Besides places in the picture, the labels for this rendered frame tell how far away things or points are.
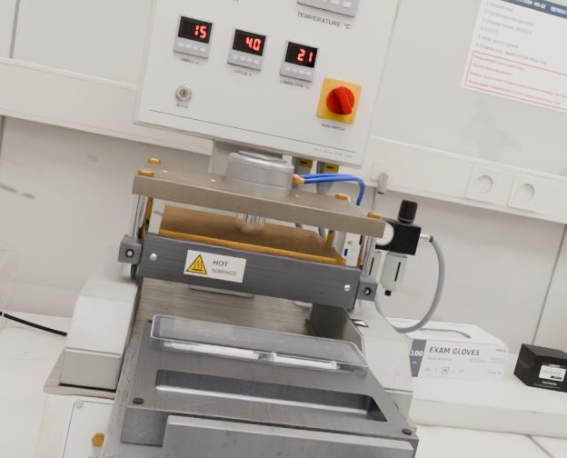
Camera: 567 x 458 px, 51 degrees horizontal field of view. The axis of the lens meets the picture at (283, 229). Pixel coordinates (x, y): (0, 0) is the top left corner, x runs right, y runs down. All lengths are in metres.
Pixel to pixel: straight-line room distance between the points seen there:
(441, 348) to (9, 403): 0.72
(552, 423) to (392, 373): 0.64
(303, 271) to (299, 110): 0.29
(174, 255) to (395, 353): 0.24
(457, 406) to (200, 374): 0.70
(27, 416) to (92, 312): 0.34
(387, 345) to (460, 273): 0.78
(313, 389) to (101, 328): 0.20
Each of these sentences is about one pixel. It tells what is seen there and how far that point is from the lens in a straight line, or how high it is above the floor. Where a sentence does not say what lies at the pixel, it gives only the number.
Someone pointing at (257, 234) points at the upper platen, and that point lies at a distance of 0.69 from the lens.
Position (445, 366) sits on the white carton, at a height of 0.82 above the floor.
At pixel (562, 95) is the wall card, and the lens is 1.44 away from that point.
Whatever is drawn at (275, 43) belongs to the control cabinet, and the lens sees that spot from 0.84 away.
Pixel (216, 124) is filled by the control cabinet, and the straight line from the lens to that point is 0.82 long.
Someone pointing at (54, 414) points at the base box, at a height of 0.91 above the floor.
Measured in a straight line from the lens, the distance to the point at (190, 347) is 0.49.
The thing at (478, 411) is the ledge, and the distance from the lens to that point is 1.12.
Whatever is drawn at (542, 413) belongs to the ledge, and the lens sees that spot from 1.19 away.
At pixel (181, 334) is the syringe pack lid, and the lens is 0.50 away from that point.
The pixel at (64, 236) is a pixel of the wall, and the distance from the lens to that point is 1.21.
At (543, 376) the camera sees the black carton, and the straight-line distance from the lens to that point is 1.30.
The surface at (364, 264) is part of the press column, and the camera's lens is 0.66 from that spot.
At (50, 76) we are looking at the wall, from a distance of 1.14.
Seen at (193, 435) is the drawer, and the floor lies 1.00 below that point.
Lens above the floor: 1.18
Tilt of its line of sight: 9 degrees down
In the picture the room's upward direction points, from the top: 12 degrees clockwise
